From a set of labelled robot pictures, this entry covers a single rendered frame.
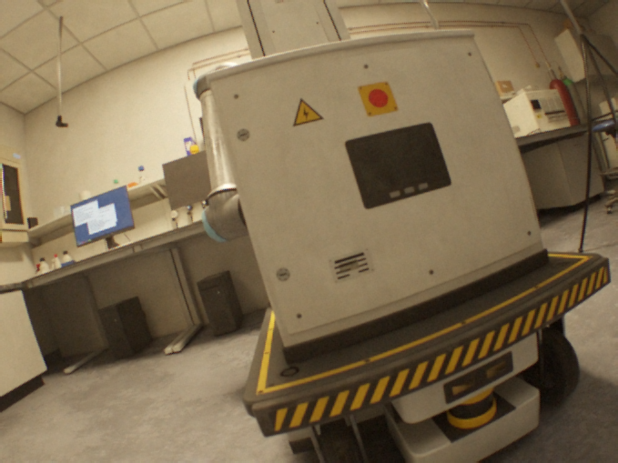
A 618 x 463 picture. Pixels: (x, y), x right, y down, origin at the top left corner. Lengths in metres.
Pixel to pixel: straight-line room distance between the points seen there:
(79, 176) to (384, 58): 3.21
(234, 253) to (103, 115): 1.97
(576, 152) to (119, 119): 4.39
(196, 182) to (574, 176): 3.22
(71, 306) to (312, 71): 3.17
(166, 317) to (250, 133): 2.54
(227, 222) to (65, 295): 2.56
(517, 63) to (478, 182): 4.00
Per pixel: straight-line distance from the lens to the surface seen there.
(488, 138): 0.67
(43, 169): 3.88
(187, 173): 2.35
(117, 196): 2.64
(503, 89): 3.82
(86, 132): 3.63
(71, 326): 3.50
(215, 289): 2.26
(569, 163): 3.35
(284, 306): 0.53
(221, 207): 1.16
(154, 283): 2.95
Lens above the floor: 0.52
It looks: level
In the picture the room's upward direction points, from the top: 16 degrees counter-clockwise
